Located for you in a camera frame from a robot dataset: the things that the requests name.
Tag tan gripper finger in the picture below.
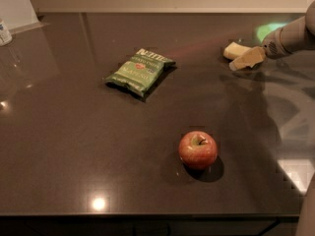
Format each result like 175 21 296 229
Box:
229 46 266 71

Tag green chip bag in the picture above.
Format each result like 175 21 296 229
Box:
104 48 175 97

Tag pale yellow sponge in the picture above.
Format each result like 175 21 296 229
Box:
223 42 250 60

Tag red apple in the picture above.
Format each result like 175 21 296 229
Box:
178 131 218 170

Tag white slanted panel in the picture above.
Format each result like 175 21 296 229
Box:
0 0 47 33

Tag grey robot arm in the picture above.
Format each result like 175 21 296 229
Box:
223 1 315 71

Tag white bottle at left edge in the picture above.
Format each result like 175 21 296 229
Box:
0 19 13 46

